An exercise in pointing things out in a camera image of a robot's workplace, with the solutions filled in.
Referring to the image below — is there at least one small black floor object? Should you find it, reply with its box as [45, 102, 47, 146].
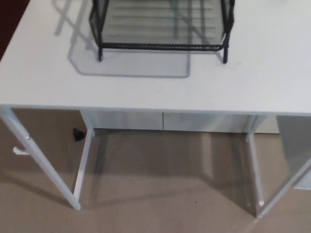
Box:
[72, 128, 86, 142]

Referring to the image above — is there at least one black wire file rack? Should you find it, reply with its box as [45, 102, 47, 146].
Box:
[88, 0, 236, 64]

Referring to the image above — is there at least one dark red wooden panel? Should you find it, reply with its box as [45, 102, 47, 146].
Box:
[0, 0, 26, 63]

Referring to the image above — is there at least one white cabinet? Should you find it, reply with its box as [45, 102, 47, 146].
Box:
[91, 111, 280, 134]

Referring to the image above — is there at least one white desk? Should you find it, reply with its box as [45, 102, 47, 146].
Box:
[0, 0, 311, 218]

